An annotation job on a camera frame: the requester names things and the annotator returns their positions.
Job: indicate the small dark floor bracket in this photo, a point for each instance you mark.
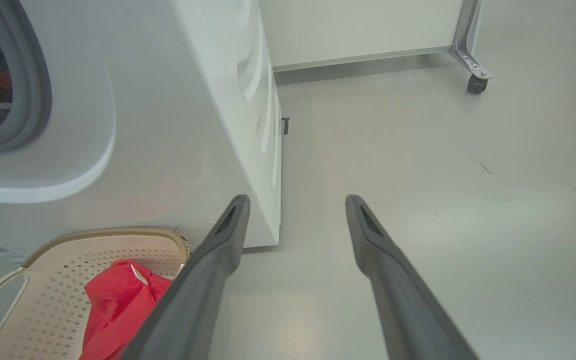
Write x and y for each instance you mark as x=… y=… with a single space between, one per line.
x=286 y=126

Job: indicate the round filter cover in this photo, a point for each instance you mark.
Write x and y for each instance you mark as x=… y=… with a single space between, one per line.
x=200 y=232

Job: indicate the plain red garment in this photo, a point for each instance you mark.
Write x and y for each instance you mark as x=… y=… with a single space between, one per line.
x=113 y=310

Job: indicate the cream perforated laundry basket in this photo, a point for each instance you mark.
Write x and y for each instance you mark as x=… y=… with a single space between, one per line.
x=43 y=300

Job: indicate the grey rubber door gasket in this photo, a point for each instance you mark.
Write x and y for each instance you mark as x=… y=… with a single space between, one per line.
x=30 y=90

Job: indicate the black caster wheel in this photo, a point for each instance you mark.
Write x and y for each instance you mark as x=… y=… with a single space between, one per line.
x=477 y=84

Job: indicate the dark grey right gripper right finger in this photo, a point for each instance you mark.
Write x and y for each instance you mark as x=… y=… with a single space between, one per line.
x=403 y=300

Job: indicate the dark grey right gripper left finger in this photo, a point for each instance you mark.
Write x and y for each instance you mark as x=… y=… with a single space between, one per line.
x=193 y=300

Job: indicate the white front-load washing machine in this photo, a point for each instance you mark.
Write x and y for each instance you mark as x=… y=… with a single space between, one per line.
x=168 y=125

